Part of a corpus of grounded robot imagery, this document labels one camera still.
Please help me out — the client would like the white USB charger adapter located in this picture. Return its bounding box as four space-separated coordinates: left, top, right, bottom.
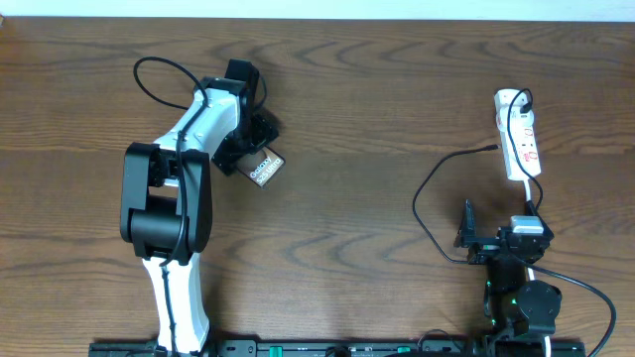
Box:
494 88 535 132

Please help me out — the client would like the white power strip cord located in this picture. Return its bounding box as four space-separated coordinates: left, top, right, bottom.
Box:
522 178 553 357

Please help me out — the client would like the white power strip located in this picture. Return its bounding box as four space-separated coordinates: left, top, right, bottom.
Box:
499 124 541 181

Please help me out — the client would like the black USB charging cable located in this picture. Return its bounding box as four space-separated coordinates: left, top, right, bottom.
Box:
412 87 545 265

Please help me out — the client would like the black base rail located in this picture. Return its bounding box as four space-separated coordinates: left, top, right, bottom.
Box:
87 335 586 357

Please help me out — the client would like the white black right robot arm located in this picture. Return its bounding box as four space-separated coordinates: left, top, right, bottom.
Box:
457 201 562 356

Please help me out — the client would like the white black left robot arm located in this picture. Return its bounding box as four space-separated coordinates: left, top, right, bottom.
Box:
120 59 285 356

